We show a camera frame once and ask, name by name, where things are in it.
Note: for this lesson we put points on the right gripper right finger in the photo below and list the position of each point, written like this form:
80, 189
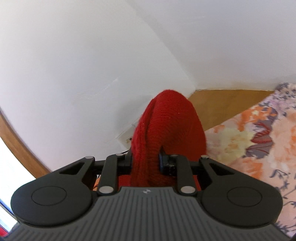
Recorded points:
229, 196

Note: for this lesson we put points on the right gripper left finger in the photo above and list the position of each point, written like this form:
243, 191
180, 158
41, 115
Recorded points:
65, 195

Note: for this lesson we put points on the red knit sweater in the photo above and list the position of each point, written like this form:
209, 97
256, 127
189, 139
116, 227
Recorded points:
170, 124

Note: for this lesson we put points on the floral bed sheet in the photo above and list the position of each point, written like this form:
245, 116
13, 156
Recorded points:
260, 142

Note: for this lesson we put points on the white wall socket strip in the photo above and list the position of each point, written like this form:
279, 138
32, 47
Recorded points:
125, 138

